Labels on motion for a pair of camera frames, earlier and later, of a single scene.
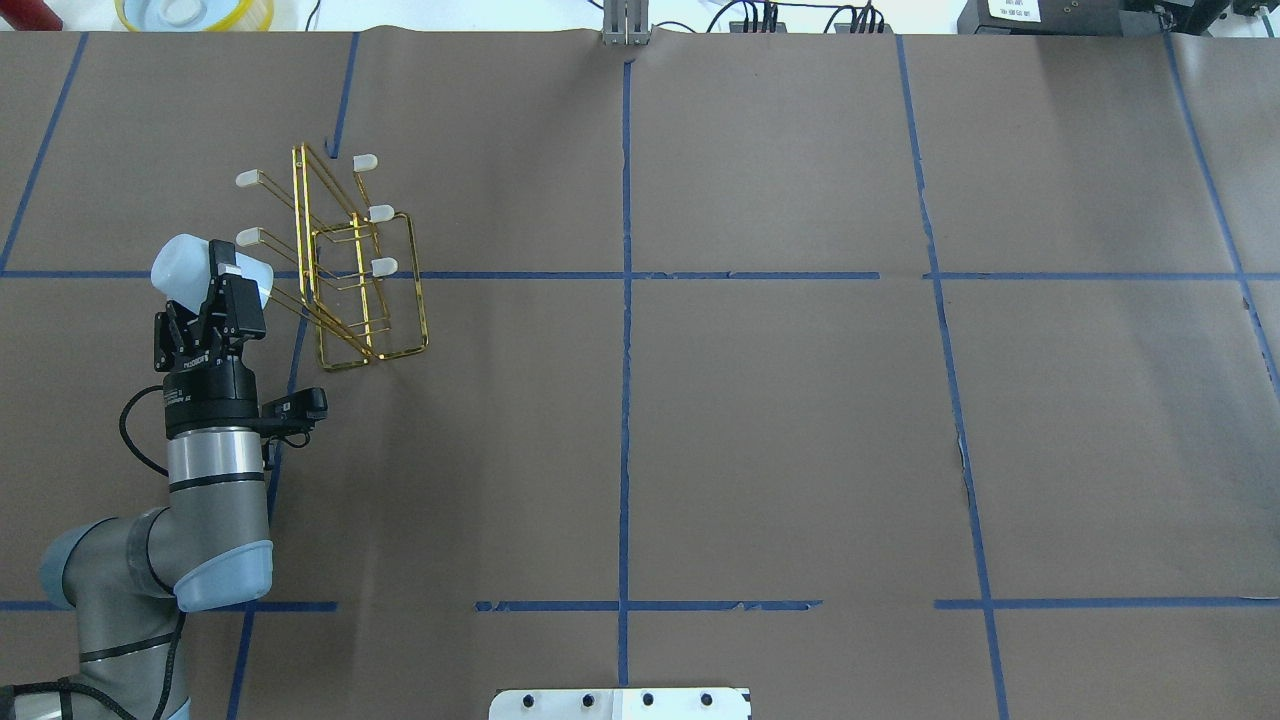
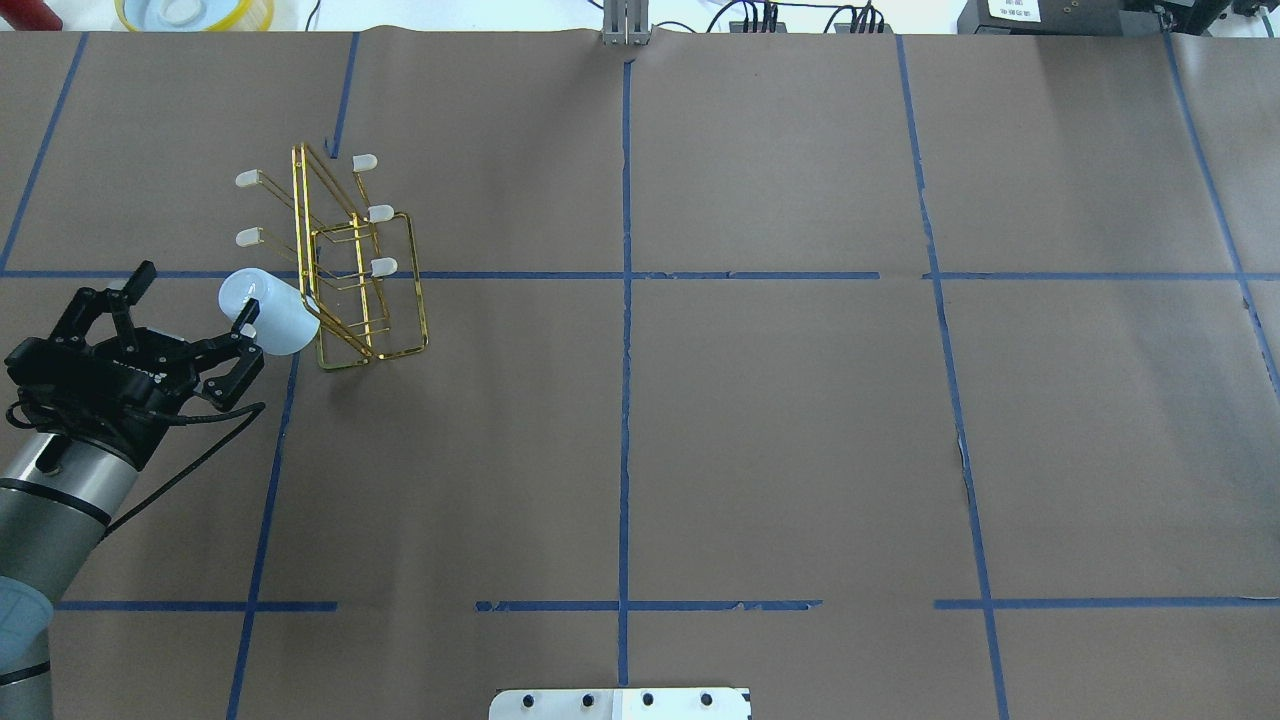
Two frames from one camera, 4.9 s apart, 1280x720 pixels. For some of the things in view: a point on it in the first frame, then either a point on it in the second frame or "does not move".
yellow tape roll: x=251 y=16 does not move
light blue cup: x=181 y=270 to x=287 y=323
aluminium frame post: x=626 y=22 does not move
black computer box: x=1058 y=17 does not move
